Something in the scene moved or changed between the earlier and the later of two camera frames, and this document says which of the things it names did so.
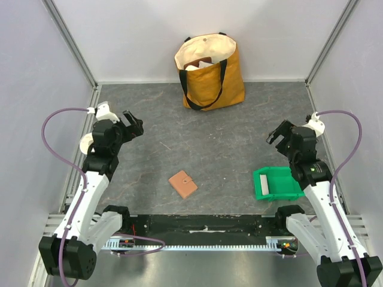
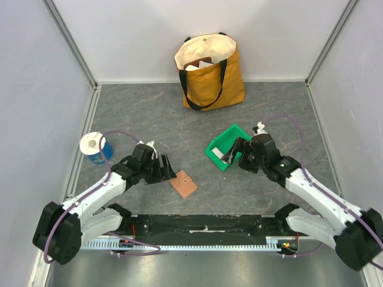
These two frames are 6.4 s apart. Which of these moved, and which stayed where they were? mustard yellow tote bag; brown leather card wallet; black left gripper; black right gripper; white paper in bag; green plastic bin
Moved: green plastic bin; black left gripper; black right gripper
Stayed: brown leather card wallet; mustard yellow tote bag; white paper in bag
